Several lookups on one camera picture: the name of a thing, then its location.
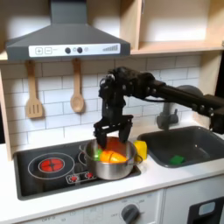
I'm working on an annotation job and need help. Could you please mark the orange toy carrot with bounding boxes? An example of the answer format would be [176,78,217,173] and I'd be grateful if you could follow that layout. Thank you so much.
[93,148,129,164]

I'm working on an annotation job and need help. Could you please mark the yellow toy block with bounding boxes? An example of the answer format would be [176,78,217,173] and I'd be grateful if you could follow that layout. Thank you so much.
[133,140,149,161]

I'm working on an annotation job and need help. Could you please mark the steel pot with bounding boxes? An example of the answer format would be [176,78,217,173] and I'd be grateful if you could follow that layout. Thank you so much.
[84,136,138,181]

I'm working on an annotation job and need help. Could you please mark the wooden spoon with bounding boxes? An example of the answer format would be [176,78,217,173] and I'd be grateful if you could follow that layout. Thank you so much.
[69,58,86,115]

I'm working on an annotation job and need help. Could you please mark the grey tap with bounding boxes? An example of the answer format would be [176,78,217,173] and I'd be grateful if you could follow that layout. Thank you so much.
[156,84,205,131]

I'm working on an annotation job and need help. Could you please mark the green toy block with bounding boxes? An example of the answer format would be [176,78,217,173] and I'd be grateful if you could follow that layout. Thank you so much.
[168,154,186,166]

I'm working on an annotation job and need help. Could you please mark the grey sink basin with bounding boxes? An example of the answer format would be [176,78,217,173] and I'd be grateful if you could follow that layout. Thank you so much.
[136,125,224,170]

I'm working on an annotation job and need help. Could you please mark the wooden slotted spatula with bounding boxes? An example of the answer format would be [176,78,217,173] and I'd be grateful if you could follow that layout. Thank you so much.
[24,59,45,119]

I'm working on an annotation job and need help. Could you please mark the white oven control panel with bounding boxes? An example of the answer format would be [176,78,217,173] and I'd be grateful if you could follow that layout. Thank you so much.
[20,189,165,224]

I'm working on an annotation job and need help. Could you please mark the grey oven knob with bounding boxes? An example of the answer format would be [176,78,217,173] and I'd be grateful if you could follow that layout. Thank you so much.
[120,203,141,224]

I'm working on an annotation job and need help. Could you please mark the black stove top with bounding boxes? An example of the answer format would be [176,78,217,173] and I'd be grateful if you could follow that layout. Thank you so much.
[12,136,142,201]

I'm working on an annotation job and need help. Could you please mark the wooden shelf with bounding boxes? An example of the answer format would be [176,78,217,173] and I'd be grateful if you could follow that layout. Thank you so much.
[119,0,224,57]

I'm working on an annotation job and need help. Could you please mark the grey range hood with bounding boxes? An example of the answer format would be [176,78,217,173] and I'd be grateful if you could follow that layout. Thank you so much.
[5,0,131,62]

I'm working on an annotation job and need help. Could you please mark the black appliance door panel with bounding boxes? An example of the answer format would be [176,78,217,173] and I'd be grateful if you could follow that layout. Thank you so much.
[186,196,224,224]

